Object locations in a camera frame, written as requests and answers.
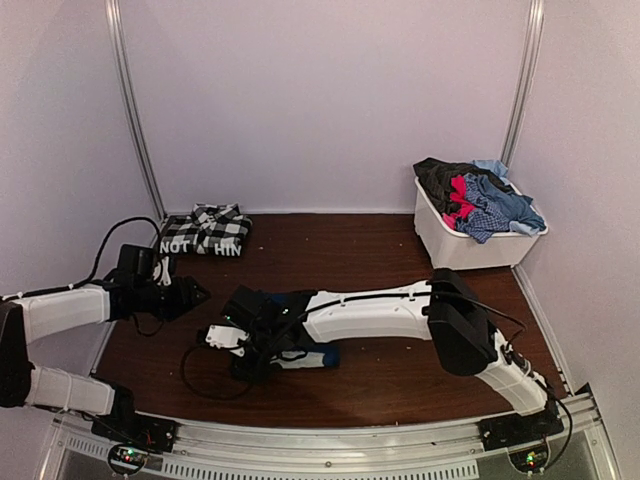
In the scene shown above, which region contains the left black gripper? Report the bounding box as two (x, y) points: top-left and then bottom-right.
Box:
(134, 276), (210, 323)

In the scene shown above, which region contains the navy blue garment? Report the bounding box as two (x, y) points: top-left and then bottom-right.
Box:
(267, 290), (340, 371)

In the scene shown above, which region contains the black white plaid shirt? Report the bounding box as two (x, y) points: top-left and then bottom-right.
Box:
(160, 203), (253, 257)

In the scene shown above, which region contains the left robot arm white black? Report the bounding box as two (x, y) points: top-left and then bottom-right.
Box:
(1, 244), (211, 444)

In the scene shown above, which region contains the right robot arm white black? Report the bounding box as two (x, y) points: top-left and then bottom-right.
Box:
(205, 268), (564, 449)

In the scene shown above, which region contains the white plastic laundry bin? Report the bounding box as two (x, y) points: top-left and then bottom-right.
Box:
(414, 177), (550, 270)

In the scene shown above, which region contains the dark grey garment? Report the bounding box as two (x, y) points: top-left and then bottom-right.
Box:
(413, 158), (473, 214)

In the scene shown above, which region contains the red pink garment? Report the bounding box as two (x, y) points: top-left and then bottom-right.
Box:
(442, 176), (476, 230)

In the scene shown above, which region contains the blue patterned garment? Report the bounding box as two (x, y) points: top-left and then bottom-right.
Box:
(457, 174), (510, 244)

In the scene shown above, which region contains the light blue garment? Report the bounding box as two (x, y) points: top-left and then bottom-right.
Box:
(471, 160), (547, 236)

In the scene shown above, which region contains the right black cable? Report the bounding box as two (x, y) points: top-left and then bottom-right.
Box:
(180, 343), (256, 401)

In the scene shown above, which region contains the black cable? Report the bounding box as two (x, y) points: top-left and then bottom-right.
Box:
(180, 343), (256, 401)
(89, 215), (161, 281)

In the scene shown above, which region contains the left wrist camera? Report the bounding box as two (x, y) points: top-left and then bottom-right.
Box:
(152, 256), (175, 287)

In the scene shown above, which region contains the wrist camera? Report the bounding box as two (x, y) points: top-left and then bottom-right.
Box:
(152, 256), (175, 287)
(197, 325), (249, 357)

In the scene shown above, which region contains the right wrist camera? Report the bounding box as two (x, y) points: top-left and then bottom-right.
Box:
(197, 325), (249, 357)

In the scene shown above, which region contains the aluminium front rail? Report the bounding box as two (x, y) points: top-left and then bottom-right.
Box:
(35, 394), (621, 479)

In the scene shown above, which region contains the left black cable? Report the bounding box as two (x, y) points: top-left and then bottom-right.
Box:
(89, 215), (161, 281)

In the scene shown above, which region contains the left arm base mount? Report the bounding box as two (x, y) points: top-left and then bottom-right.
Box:
(83, 386), (178, 478)

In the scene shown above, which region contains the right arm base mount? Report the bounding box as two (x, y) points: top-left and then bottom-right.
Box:
(477, 395), (565, 476)

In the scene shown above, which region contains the left aluminium corner post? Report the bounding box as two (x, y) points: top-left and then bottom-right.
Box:
(104, 0), (168, 221)

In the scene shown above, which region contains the aluminium corner post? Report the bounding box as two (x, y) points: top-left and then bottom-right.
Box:
(500, 0), (545, 168)
(104, 0), (168, 221)

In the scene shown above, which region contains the right aluminium corner post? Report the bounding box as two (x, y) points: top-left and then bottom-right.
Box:
(500, 0), (545, 168)

